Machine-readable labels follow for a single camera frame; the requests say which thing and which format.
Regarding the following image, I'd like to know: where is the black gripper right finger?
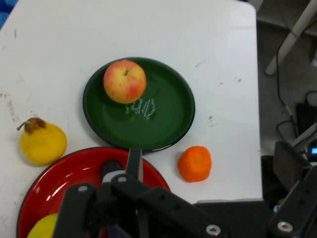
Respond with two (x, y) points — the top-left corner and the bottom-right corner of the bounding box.
(268, 165), (317, 238)

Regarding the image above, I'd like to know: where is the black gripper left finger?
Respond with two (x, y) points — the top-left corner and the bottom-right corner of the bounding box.
(53, 146), (227, 238)

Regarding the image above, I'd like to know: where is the dark purple eggplant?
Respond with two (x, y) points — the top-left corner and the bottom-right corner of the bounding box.
(101, 160), (123, 184)

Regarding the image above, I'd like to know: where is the orange mandarin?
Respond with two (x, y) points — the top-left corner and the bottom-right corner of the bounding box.
(177, 145), (212, 183)

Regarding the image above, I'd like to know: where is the green enamel plate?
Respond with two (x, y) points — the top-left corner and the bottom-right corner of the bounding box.
(82, 57), (196, 152)

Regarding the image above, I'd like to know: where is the red enamel plate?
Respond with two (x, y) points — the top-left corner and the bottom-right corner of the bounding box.
(16, 146), (171, 238)

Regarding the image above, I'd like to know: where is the yellow lemon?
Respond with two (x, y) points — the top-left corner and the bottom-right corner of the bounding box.
(26, 213), (60, 238)

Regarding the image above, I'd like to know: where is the red yellow apple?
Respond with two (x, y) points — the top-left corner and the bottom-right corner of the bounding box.
(103, 59), (147, 104)

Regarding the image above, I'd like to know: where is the yellow pear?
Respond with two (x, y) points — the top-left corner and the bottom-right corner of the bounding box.
(16, 117), (68, 166)

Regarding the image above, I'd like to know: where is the white slanted desk leg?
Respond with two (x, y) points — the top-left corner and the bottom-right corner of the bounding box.
(264, 0), (317, 76)

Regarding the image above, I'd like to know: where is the thin black floor cable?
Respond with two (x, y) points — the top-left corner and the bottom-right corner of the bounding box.
(274, 43), (299, 139)

